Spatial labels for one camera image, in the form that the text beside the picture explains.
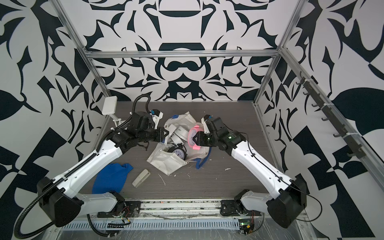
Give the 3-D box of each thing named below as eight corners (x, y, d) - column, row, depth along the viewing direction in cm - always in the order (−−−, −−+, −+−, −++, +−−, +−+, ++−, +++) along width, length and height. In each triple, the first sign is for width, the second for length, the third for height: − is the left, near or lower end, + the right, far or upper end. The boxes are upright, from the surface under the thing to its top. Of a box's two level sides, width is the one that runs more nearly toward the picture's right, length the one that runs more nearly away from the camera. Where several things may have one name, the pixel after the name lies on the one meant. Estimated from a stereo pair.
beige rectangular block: (133, 185, 83) (131, 183, 80) (147, 170, 88) (145, 168, 85) (136, 189, 81) (135, 187, 79) (150, 173, 87) (149, 171, 84)
